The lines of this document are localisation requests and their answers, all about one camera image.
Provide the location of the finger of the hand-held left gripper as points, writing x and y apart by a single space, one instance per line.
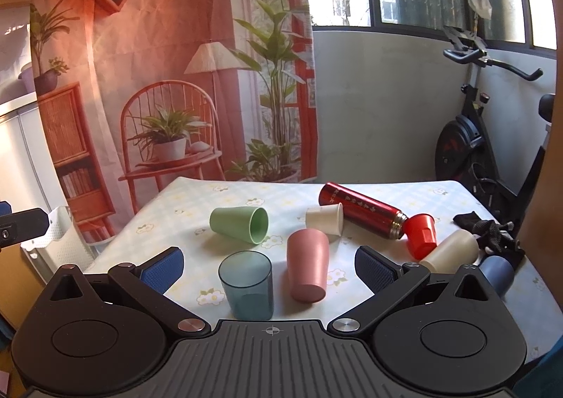
24 226

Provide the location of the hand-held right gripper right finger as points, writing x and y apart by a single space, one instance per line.
374 271

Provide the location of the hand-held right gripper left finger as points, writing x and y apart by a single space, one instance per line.
162 271

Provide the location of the pink plastic cup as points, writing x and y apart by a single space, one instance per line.
308 261

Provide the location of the red plastic cup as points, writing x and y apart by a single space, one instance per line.
420 235

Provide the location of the white paper cup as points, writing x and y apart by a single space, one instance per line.
321 218

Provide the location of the cream plastic cup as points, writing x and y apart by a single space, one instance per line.
453 251

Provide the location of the green plastic cup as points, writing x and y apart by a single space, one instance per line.
228 222

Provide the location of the teal transparent cup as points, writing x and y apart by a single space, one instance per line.
246 288

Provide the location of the blue plastic cup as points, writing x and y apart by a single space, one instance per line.
499 275

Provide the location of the white perforated basket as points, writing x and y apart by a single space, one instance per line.
57 244

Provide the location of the red thermos flask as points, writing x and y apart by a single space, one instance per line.
360 207

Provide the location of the floral tablecloth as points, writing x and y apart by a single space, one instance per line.
198 196

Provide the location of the black exercise bike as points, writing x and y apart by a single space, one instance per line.
462 147

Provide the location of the brown wooden panel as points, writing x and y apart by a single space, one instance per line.
545 204

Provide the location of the printed room backdrop cloth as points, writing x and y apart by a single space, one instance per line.
154 51

